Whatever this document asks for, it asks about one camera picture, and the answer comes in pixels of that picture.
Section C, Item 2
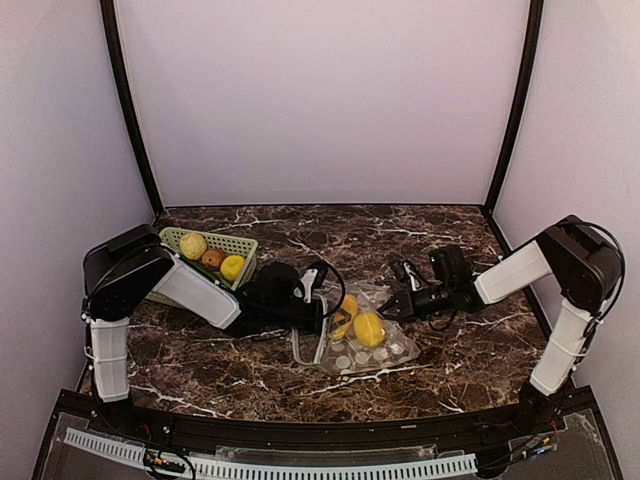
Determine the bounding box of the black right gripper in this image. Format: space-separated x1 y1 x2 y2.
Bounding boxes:
375 280 453 322

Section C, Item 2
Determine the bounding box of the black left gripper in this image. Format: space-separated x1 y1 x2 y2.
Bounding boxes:
264 299 352 334

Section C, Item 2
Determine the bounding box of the clear zip top bag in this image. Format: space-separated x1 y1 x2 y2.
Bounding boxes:
291 282 420 376

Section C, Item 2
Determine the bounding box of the brown fake food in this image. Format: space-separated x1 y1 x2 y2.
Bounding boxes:
200 249 227 271

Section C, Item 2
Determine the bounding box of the pale yellow fake food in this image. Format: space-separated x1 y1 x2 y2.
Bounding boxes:
179 232 208 261

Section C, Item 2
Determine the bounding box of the yellow fake lemon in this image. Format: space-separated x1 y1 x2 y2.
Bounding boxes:
353 312 386 348
219 255 246 283

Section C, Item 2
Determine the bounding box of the green fake vegetable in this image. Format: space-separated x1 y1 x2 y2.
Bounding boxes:
181 257 233 289

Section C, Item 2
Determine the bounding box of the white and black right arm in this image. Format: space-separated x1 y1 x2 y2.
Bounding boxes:
378 215 627 434

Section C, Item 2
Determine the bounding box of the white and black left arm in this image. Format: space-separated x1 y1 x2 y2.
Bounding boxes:
81 224 332 436

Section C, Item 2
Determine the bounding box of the orange yellow fake mango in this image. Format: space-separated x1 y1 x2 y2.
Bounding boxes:
329 295 359 341

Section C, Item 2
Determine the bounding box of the light green perforated basket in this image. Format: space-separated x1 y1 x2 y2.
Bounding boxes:
159 227 258 291

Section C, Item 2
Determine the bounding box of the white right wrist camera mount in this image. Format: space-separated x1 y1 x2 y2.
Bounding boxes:
402 261 425 291

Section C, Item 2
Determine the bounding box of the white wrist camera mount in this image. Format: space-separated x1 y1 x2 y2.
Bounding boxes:
402 261 425 291
300 268 318 303

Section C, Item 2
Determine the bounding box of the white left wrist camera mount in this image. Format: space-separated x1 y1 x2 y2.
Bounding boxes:
300 268 318 303

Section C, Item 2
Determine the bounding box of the grey slotted cable duct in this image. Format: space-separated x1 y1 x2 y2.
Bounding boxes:
63 428 478 480

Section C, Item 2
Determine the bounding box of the black front rail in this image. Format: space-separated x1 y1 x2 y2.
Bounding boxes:
54 387 595 453

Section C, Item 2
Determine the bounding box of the black right frame post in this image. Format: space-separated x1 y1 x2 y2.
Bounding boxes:
483 0 545 207

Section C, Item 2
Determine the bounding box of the black frame post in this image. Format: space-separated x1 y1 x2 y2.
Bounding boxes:
99 0 164 218
483 0 545 207

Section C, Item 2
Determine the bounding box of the black left frame post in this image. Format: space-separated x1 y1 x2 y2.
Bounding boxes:
99 0 164 218

